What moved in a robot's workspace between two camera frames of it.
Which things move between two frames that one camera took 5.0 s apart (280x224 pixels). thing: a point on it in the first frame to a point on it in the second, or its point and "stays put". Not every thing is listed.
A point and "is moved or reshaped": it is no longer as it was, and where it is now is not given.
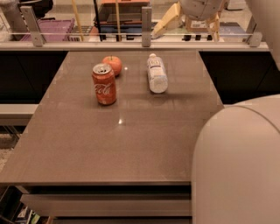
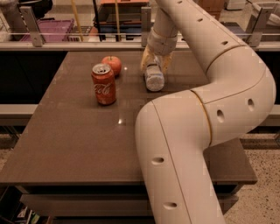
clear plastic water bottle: [157, 77] is moved or reshaped
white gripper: [200, 6] to [161, 44]
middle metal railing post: [146, 26] stays put
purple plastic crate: [52, 30] stays put
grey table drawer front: [109, 205] stays put
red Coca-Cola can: [104, 79] stays put
